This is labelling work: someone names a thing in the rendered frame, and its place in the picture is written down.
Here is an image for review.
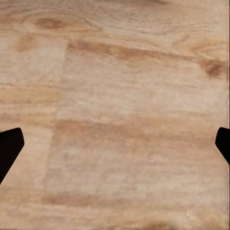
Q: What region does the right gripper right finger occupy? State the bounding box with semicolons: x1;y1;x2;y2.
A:
215;127;230;165

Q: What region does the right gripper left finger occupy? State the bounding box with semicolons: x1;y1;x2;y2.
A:
0;127;24;184

